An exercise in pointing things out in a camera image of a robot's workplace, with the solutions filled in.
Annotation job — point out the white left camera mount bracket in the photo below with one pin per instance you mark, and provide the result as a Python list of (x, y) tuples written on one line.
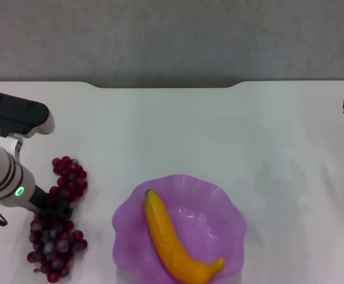
[(13, 145)]

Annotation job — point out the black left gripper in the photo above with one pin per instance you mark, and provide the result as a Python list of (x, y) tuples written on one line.
[(41, 201)]

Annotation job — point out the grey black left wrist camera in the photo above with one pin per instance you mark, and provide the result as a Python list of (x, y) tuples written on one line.
[(12, 114)]

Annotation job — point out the purple wavy plastic plate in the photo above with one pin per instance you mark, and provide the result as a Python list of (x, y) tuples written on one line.
[(213, 213)]

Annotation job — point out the yellow banana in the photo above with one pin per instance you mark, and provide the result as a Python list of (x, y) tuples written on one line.
[(165, 236)]

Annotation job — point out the dark red grape bunch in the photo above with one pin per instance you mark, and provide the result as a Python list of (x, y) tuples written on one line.
[(56, 245)]

